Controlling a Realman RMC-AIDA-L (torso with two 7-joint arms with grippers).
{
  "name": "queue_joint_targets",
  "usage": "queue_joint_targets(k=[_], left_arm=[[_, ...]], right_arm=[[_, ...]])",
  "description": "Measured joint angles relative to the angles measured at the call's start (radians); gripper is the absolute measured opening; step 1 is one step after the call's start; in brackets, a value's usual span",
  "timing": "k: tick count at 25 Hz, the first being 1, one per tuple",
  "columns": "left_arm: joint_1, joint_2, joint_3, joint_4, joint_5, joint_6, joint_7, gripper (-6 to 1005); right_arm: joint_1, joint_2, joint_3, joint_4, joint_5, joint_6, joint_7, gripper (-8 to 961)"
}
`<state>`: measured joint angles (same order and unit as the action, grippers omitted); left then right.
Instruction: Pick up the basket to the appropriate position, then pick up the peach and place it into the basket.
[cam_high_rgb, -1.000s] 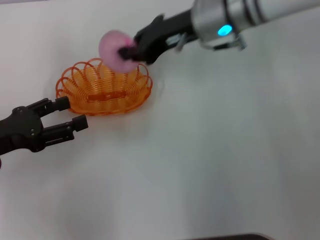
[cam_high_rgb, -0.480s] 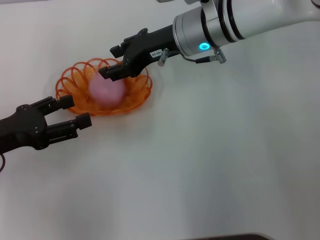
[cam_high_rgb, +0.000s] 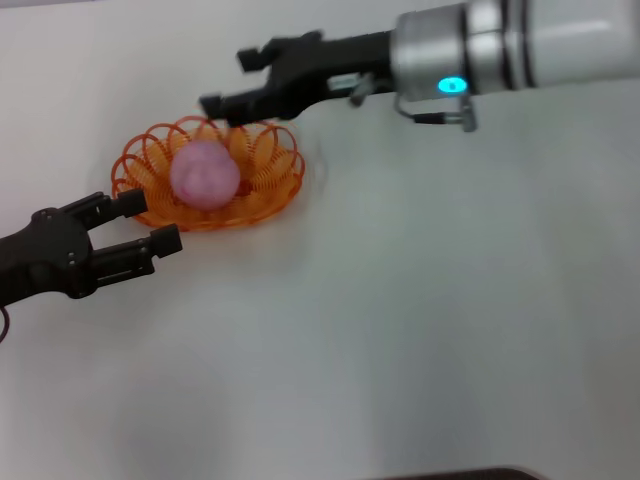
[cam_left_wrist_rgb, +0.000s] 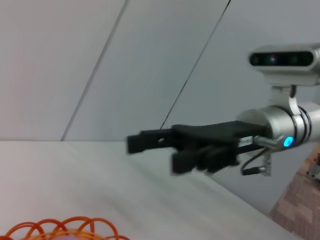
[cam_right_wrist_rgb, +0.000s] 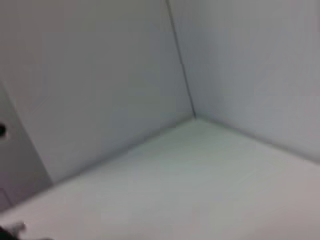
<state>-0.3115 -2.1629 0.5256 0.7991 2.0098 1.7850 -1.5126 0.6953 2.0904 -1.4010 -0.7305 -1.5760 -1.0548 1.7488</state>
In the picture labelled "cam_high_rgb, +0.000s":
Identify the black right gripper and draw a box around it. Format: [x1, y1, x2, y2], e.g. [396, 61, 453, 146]
[199, 30, 397, 127]

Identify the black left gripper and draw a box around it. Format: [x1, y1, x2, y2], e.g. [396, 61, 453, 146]
[0, 188, 184, 308]

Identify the orange woven plastic basket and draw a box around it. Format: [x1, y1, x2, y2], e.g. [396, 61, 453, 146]
[110, 115, 307, 234]

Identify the pink peach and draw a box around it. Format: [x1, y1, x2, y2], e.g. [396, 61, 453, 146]
[169, 140, 241, 210]

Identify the dark robot torso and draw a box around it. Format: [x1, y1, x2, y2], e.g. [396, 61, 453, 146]
[384, 466, 544, 480]

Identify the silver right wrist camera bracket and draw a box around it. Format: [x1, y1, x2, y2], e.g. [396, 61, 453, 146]
[329, 72, 479, 134]

